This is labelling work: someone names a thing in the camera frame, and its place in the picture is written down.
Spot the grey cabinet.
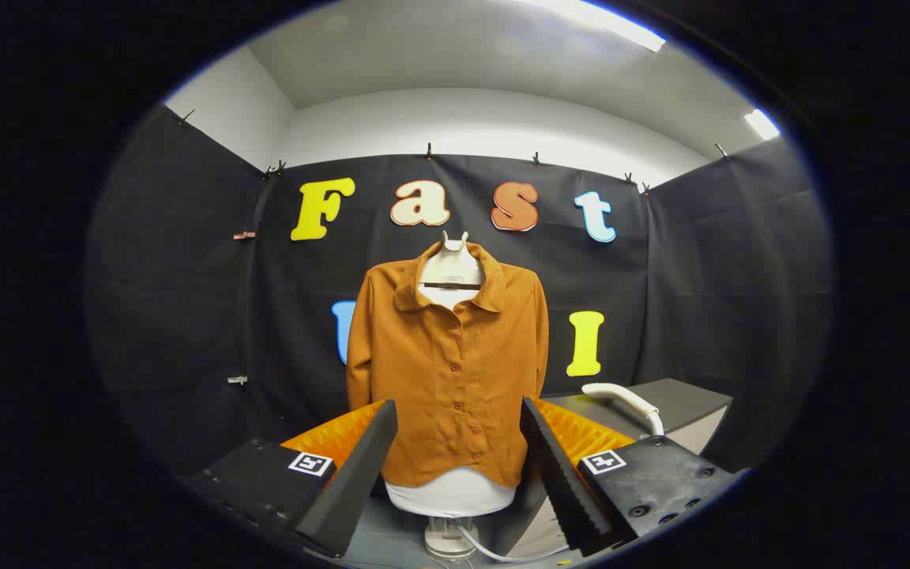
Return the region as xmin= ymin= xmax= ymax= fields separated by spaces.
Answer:
xmin=494 ymin=378 xmax=734 ymax=558

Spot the white mannequin stand base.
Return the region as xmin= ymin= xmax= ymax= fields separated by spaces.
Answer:
xmin=425 ymin=515 xmax=479 ymax=560

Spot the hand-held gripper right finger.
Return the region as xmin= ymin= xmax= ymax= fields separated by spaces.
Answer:
xmin=520 ymin=395 xmax=740 ymax=558

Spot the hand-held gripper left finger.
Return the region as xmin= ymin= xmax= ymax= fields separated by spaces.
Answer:
xmin=183 ymin=399 xmax=399 ymax=559

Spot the white mannequin torso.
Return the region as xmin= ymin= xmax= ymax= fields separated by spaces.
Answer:
xmin=384 ymin=231 xmax=517 ymax=518

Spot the black backdrop cloth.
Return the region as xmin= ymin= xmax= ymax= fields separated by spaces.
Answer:
xmin=85 ymin=103 xmax=833 ymax=475

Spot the small ceiling light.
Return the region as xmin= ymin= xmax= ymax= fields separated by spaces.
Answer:
xmin=743 ymin=108 xmax=781 ymax=141

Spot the long ceiling light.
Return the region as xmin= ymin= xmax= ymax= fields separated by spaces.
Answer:
xmin=538 ymin=0 xmax=667 ymax=53

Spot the orange button-up shirt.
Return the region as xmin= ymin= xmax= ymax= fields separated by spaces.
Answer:
xmin=346 ymin=241 xmax=550 ymax=488

